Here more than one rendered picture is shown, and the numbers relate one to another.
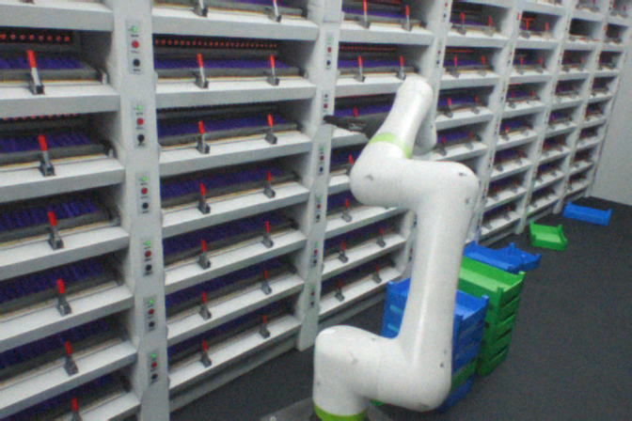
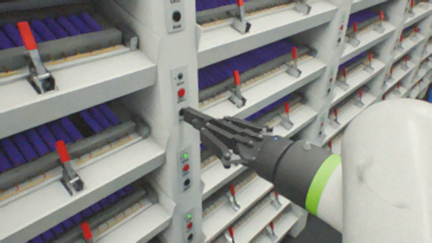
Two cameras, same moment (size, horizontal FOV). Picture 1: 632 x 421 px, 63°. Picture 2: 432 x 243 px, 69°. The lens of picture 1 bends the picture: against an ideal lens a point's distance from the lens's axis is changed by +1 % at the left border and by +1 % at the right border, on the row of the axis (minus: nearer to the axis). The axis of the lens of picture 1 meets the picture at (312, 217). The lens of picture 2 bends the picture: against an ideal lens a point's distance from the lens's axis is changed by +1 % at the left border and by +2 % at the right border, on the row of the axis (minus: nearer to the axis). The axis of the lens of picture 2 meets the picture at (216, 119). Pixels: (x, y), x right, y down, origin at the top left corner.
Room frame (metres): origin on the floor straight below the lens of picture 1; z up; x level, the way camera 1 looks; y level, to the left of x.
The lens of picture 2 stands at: (1.27, -0.10, 1.27)
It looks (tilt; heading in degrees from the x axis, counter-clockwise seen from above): 30 degrees down; 1
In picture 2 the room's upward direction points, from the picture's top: straight up
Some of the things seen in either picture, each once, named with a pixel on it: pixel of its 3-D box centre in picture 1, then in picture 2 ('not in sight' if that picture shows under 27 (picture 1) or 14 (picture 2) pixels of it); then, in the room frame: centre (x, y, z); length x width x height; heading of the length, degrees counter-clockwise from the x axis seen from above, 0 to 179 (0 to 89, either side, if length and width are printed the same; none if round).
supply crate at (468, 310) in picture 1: (435, 299); not in sight; (1.65, -0.47, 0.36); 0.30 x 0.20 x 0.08; 46
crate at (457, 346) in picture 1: (433, 318); not in sight; (1.65, -0.47, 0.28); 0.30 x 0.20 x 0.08; 46
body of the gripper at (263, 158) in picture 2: (369, 128); (263, 152); (1.68, -0.17, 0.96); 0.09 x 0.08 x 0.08; 47
